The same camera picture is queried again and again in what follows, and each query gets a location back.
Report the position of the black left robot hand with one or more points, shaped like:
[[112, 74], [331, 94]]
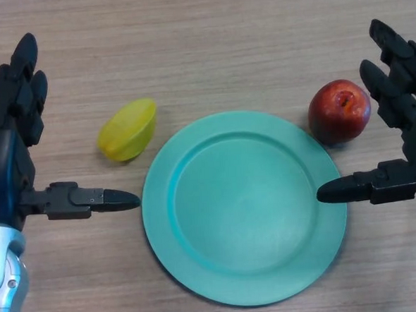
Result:
[[7, 161]]

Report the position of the red apple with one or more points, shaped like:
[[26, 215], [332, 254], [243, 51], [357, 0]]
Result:
[[336, 116]]

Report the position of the green round plate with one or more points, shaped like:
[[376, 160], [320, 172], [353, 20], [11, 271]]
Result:
[[247, 213]]

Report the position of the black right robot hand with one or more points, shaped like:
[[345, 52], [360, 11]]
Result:
[[400, 183]]

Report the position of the yellow starfruit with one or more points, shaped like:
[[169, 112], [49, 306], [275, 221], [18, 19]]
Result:
[[129, 132]]

